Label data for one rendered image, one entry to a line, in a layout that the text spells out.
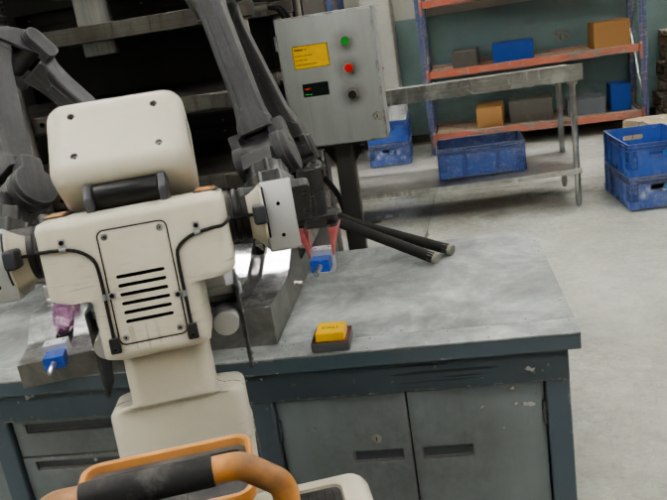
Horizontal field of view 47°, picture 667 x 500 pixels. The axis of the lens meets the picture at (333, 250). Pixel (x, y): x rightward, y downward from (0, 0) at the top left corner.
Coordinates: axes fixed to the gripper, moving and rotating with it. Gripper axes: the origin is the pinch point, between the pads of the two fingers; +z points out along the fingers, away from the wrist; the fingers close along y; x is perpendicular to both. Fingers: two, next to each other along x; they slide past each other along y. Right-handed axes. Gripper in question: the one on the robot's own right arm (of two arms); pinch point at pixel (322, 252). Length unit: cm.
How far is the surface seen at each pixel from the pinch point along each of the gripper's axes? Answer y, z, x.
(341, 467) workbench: 0.9, 46.8, 13.9
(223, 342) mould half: 22.2, 13.9, 14.0
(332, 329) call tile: -2.7, 12.0, 17.2
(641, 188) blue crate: -145, 75, -325
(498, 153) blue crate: -63, 48, -364
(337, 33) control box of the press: -2, -47, -72
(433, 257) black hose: -23.5, 12.7, -28.0
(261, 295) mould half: 13.9, 6.3, 6.7
